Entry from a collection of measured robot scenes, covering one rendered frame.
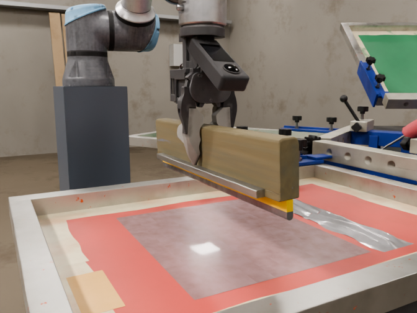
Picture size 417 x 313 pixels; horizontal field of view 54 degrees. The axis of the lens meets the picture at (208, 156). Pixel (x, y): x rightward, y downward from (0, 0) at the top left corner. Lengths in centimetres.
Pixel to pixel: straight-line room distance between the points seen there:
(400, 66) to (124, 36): 152
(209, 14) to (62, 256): 42
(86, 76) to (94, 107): 9
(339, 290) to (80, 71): 95
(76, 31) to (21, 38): 637
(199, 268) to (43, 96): 712
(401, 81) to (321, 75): 455
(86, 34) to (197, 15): 65
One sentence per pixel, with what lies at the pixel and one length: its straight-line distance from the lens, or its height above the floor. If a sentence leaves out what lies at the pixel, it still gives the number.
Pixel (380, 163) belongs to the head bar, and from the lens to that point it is 109.
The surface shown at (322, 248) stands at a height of 96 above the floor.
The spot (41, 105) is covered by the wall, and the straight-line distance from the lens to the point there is 762.
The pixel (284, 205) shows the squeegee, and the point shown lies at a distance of 50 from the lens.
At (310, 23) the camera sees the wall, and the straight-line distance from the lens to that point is 700.
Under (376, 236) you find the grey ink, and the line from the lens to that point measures 73.
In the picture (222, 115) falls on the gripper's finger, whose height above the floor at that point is 116.
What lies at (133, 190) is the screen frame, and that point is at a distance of 89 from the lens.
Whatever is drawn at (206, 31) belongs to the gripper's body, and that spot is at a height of 128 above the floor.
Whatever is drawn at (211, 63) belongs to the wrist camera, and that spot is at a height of 124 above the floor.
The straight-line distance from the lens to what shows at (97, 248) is 67.
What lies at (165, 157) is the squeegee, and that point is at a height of 107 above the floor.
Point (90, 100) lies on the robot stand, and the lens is 121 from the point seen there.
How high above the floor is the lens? 121
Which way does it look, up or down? 10 degrees down
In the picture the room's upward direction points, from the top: straight up
